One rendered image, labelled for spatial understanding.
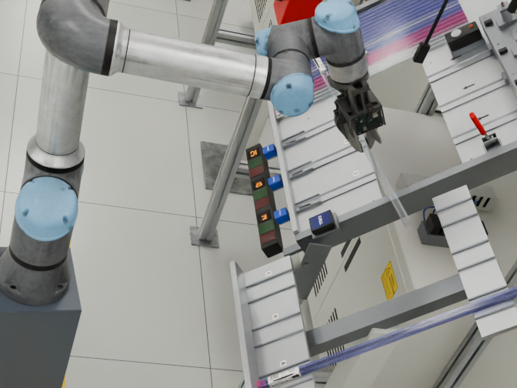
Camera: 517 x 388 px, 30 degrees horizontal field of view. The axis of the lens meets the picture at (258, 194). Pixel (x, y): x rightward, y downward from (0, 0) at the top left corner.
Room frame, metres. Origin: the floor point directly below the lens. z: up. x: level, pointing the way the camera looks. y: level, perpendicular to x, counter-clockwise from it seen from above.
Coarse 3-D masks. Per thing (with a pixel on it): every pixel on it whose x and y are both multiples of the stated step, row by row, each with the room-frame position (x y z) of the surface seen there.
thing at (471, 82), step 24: (480, 0) 2.18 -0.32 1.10; (504, 0) 2.16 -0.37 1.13; (480, 24) 2.10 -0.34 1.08; (480, 48) 2.01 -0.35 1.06; (432, 72) 1.97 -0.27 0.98; (456, 72) 1.95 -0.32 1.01; (480, 72) 1.93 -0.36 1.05; (456, 96) 1.88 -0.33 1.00; (480, 96) 1.86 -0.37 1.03; (504, 96) 1.84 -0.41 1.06; (456, 120) 1.81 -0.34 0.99; (480, 120) 1.79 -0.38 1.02; (504, 120) 1.78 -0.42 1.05; (456, 144) 1.74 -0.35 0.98; (480, 144) 1.72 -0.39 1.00; (504, 144) 1.71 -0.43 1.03
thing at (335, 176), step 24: (288, 120) 1.94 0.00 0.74; (312, 120) 1.92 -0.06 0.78; (288, 144) 1.85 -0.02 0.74; (312, 144) 1.84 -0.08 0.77; (336, 144) 1.82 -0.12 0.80; (288, 168) 1.78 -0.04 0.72; (312, 168) 1.76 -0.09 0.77; (336, 168) 1.75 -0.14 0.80; (360, 168) 1.73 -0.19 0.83; (312, 192) 1.69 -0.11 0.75; (336, 192) 1.68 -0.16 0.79; (360, 192) 1.66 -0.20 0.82; (312, 216) 1.62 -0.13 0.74
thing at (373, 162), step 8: (328, 80) 1.80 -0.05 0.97; (360, 136) 1.67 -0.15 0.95; (368, 152) 1.64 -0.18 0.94; (376, 160) 1.62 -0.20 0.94; (376, 168) 1.60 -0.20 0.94; (384, 176) 1.59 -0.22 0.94; (384, 184) 1.57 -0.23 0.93; (392, 192) 1.55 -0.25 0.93; (392, 200) 1.54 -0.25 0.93; (400, 208) 1.52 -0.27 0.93; (400, 216) 1.50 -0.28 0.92; (408, 216) 1.51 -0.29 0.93; (408, 224) 1.49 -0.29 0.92
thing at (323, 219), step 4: (324, 212) 1.57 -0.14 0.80; (328, 212) 1.57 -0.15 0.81; (316, 216) 1.57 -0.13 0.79; (320, 216) 1.57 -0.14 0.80; (324, 216) 1.56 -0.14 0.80; (328, 216) 1.56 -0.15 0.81; (312, 220) 1.56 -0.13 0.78; (316, 220) 1.56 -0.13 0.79; (320, 220) 1.56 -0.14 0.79; (324, 220) 1.55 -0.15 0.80; (328, 220) 1.55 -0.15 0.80; (312, 224) 1.55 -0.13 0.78; (316, 224) 1.55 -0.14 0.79; (320, 224) 1.55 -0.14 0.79; (324, 224) 1.54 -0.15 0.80; (312, 228) 1.54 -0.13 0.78; (316, 228) 1.54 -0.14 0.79
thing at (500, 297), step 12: (516, 288) 1.27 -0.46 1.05; (480, 300) 1.25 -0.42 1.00; (492, 300) 1.25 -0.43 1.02; (504, 300) 1.26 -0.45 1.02; (456, 312) 1.24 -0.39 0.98; (468, 312) 1.24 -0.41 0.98; (420, 324) 1.22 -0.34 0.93; (432, 324) 1.22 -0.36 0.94; (384, 336) 1.21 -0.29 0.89; (396, 336) 1.20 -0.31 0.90; (348, 348) 1.19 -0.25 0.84; (360, 348) 1.19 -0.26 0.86; (372, 348) 1.19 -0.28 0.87; (324, 360) 1.17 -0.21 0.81; (336, 360) 1.17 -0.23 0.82; (300, 372) 1.16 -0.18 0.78; (264, 384) 1.14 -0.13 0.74
